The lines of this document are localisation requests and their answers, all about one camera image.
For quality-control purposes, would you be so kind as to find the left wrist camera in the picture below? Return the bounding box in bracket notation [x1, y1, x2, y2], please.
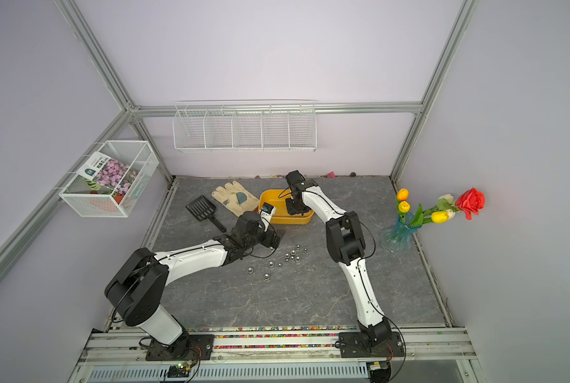
[259, 203, 276, 231]

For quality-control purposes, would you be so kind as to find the aluminium frame rail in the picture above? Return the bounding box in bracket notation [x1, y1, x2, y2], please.
[133, 100, 423, 118]

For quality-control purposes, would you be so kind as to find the black slotted scoop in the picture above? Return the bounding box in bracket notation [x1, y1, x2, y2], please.
[186, 196, 227, 233]

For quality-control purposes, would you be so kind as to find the blue glass vase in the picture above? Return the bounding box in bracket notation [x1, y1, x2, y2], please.
[382, 213, 419, 254]

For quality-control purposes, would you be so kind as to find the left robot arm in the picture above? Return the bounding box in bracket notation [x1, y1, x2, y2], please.
[105, 204, 282, 353]

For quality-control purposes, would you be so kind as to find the orange artificial tulip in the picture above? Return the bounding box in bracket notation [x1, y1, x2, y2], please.
[396, 188, 409, 201]

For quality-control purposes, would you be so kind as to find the purple flower seed packet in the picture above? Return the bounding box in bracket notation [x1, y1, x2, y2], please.
[76, 152, 139, 196]

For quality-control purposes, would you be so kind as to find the white wire wall shelf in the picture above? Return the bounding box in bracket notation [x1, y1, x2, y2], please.
[173, 99, 318, 153]

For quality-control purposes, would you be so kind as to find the white wire basket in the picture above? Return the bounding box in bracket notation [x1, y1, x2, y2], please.
[59, 140, 159, 218]

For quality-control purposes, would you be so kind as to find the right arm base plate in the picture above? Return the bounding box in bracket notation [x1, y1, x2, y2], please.
[334, 332, 404, 360]

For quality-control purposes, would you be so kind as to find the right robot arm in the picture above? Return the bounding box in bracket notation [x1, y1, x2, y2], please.
[286, 170, 393, 348]

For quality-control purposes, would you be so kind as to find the yellow white artificial tulip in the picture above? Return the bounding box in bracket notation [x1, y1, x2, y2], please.
[431, 209, 456, 223]

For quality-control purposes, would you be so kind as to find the red artificial rose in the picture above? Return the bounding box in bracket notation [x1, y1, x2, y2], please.
[455, 188, 486, 220]

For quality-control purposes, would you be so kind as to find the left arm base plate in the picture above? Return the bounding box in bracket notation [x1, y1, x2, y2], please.
[139, 334, 215, 362]

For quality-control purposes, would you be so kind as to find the yellow plastic storage box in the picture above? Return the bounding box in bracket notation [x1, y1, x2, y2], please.
[259, 189, 315, 225]

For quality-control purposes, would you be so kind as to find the beige work glove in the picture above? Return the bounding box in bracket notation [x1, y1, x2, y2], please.
[211, 181, 259, 217]

